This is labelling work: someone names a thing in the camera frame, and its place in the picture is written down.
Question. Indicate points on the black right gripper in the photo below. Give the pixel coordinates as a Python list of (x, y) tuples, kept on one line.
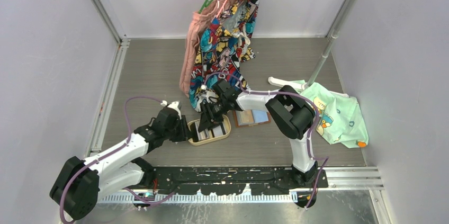
[(207, 120)]

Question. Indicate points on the stack of dark cards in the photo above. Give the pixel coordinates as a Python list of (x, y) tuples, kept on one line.
[(218, 131)]

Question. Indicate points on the colourful comic print shorts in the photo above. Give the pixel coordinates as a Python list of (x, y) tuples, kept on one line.
[(223, 46)]

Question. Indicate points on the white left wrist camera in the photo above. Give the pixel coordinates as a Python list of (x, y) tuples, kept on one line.
[(176, 105)]

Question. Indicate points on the brown leather card holder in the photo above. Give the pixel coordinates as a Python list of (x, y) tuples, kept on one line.
[(249, 118)]

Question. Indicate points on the pink hanging garment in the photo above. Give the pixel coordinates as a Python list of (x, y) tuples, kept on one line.
[(197, 27)]

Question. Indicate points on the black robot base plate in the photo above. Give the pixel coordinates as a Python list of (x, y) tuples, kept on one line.
[(230, 180)]

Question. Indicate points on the mint green cartoon cloth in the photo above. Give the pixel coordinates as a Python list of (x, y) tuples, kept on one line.
[(341, 120)]

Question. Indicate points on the beige oval card tray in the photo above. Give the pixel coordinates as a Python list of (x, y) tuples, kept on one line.
[(191, 126)]

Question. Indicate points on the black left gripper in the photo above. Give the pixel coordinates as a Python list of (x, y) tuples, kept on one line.
[(183, 134)]

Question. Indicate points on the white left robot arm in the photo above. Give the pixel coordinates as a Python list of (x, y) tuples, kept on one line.
[(81, 183)]

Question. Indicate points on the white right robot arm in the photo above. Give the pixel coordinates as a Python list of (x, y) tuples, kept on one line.
[(292, 115)]

